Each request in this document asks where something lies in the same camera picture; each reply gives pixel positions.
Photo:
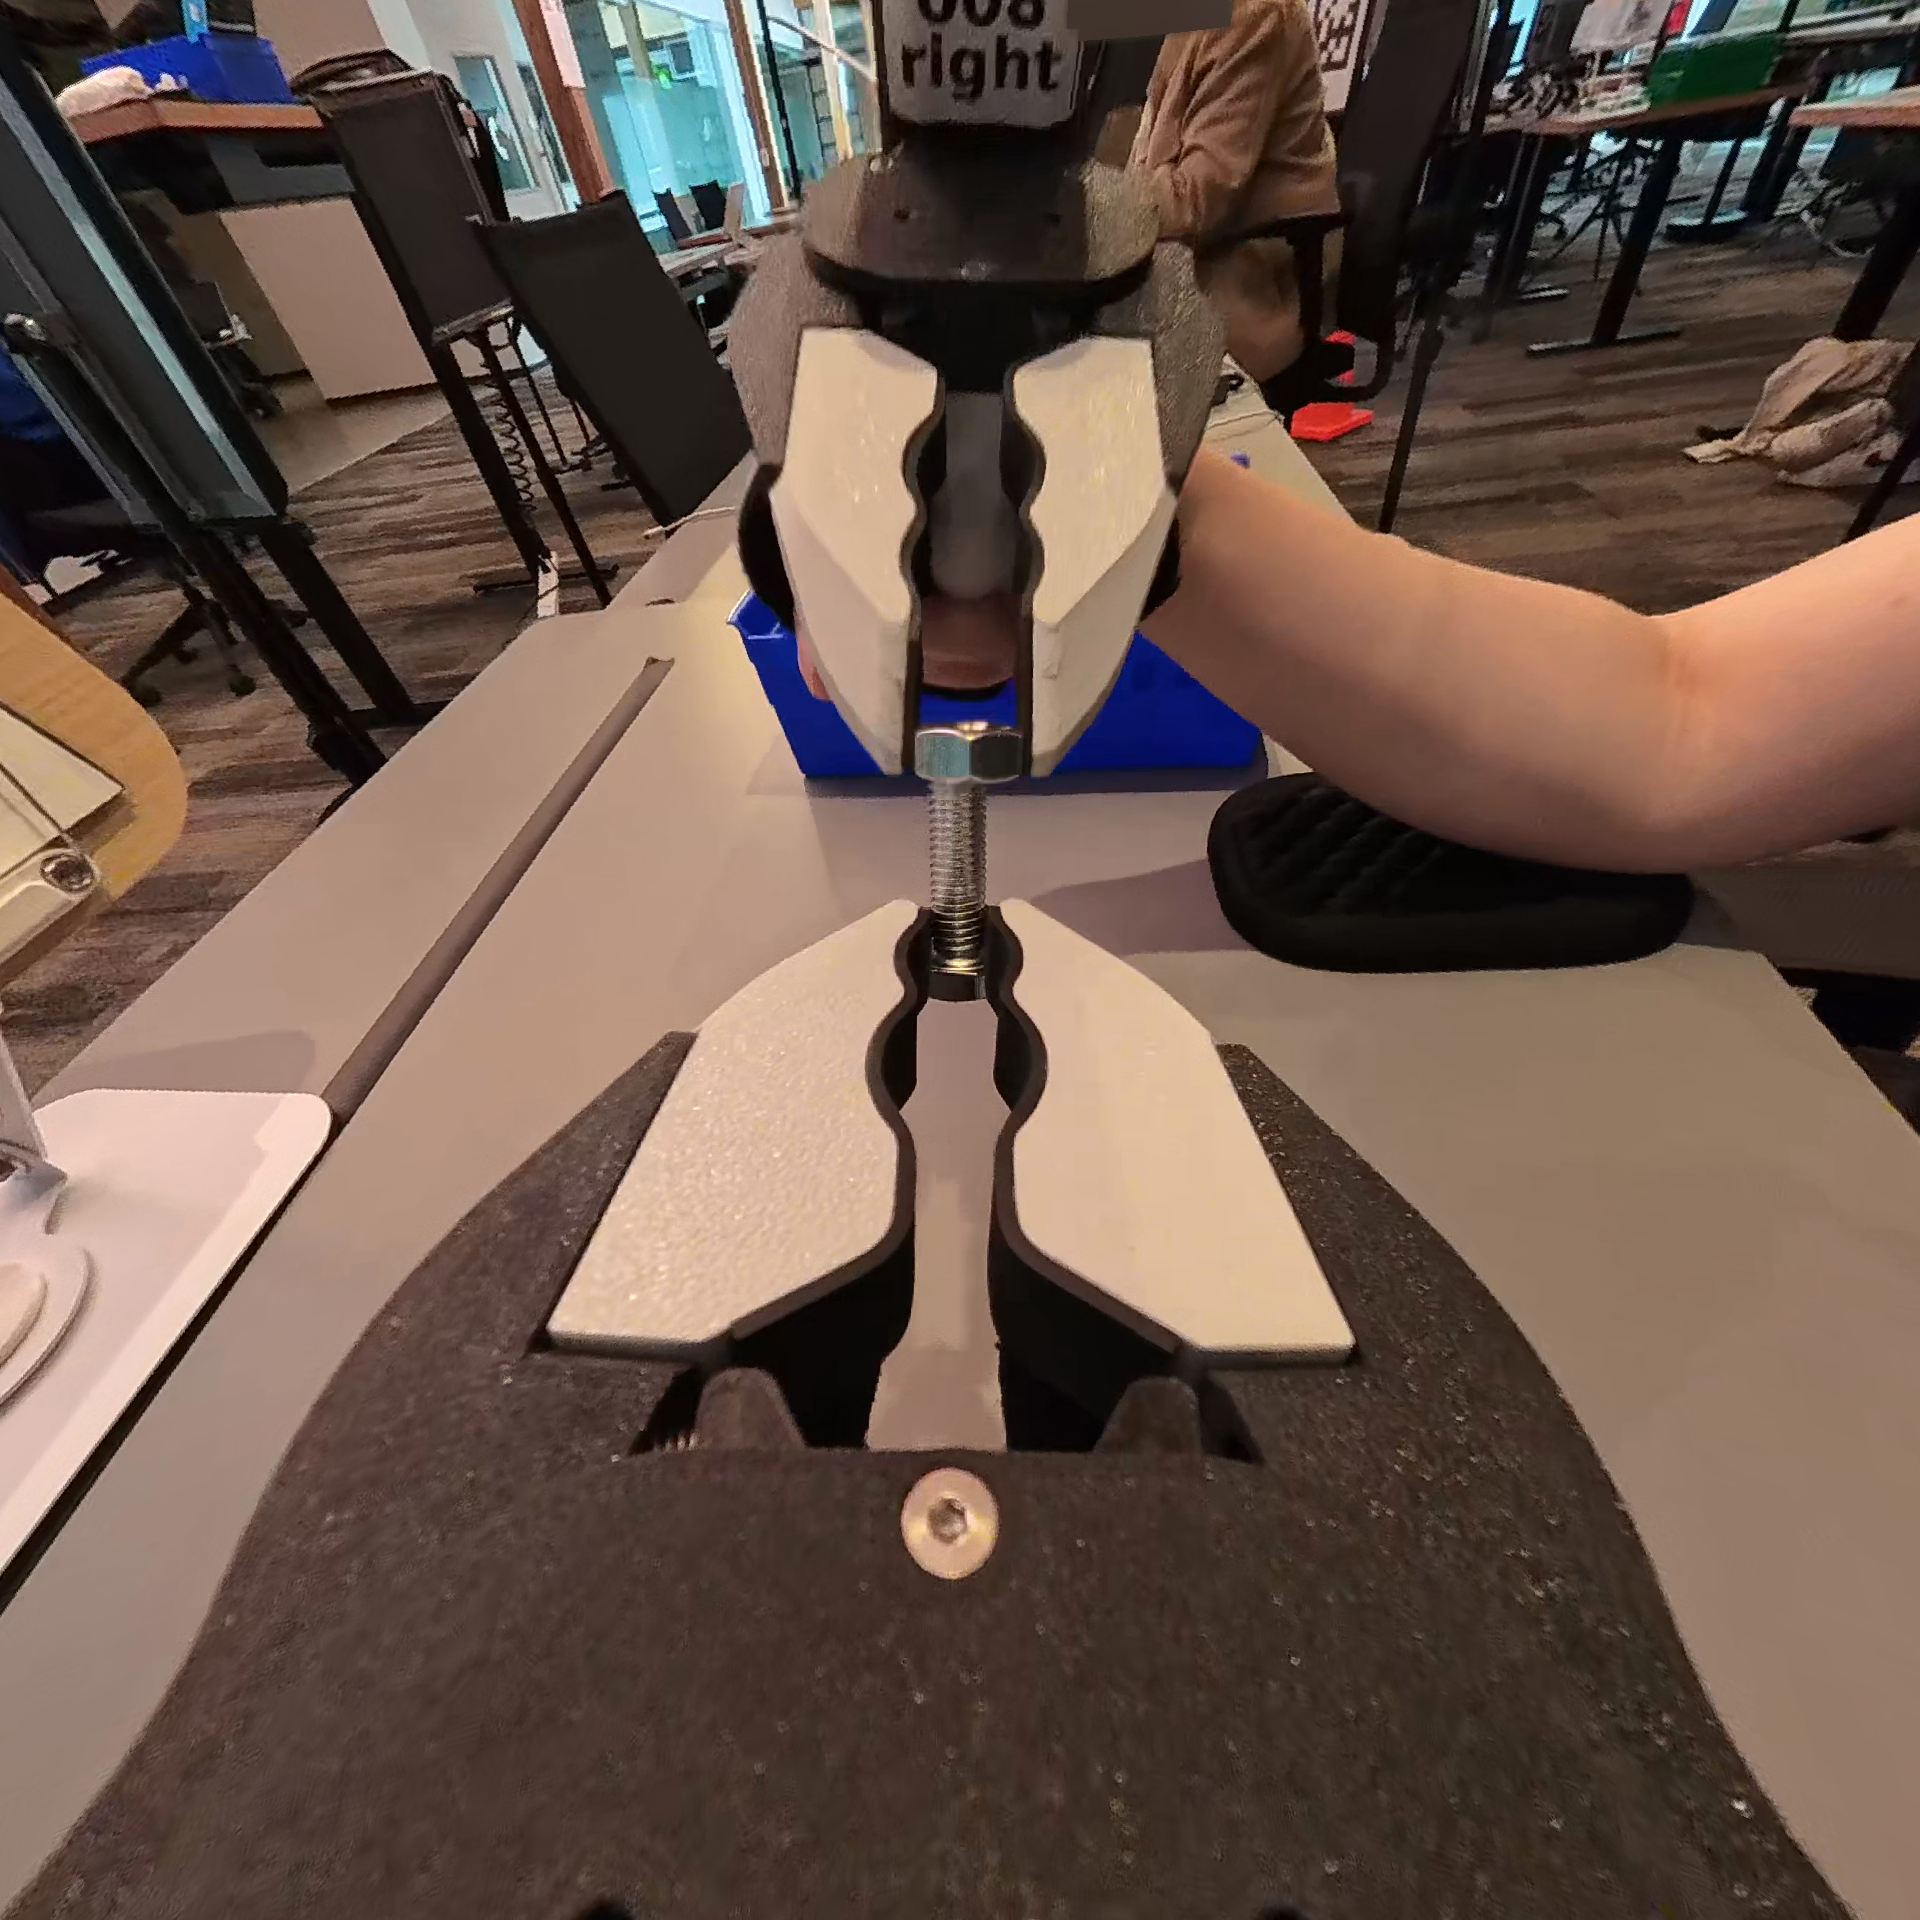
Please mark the white cloth heap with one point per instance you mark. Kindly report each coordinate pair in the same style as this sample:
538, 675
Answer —
1814, 414

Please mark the black panel stand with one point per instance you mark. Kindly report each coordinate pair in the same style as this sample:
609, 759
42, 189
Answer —
412, 213
613, 346

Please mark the wooden backboard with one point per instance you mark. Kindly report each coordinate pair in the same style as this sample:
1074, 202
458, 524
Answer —
134, 751

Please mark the dark framed panel on stand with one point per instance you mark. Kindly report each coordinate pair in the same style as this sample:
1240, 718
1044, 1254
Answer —
134, 346

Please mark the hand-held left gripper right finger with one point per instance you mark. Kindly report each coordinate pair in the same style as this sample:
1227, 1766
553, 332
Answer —
1154, 1184

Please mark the red floor object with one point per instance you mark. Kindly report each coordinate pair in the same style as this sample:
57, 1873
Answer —
1330, 420

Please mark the person's right forearm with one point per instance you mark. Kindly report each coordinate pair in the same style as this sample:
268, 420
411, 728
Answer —
1500, 704

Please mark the wooden top office desk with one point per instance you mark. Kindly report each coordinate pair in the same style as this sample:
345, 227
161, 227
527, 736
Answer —
300, 256

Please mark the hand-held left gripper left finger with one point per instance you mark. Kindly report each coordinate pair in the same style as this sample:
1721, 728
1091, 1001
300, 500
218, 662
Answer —
750, 1172

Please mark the blue plastic bin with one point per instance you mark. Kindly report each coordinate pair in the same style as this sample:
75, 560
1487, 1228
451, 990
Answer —
1186, 728

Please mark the small blue bin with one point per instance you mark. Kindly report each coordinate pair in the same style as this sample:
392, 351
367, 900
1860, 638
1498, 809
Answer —
192, 67

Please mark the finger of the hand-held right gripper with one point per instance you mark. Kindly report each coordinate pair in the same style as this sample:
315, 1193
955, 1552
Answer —
846, 524
1100, 509

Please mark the person's right hand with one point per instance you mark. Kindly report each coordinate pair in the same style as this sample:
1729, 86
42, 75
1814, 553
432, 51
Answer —
964, 646

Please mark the steel hex nut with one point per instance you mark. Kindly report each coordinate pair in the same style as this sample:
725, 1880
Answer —
961, 985

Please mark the steel hex bolt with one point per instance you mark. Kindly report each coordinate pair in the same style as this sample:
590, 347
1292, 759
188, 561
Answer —
955, 858

